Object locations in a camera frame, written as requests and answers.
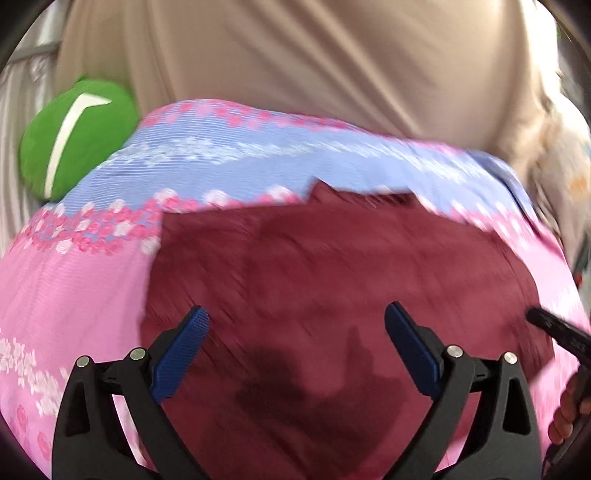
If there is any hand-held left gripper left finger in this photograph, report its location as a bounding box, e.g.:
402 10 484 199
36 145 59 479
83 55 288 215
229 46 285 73
51 305 211 480

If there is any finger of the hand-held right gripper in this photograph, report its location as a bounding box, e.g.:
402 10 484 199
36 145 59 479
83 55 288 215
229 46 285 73
526 307 591 366

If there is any person's right hand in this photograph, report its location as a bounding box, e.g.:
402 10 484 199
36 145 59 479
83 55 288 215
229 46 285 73
549 364 591 446

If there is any white pleated curtain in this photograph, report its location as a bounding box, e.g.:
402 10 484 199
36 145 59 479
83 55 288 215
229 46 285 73
0 18 70 250

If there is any green plush pillow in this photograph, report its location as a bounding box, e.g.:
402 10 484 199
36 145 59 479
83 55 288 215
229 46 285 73
18 79 141 203

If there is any maroon puffer jacket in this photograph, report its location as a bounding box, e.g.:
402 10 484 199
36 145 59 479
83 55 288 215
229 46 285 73
139 178 561 480

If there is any pink floral bed sheet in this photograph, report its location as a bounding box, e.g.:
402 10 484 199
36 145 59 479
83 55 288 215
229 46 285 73
0 99 591 480

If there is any pale floral quilt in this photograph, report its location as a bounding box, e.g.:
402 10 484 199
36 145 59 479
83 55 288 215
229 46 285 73
526 69 591 259

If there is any metal rail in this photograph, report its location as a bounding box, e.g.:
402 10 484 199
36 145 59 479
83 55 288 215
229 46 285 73
9 41 64 66

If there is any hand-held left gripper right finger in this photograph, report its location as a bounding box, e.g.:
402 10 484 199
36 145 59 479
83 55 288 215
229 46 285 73
384 302 543 480

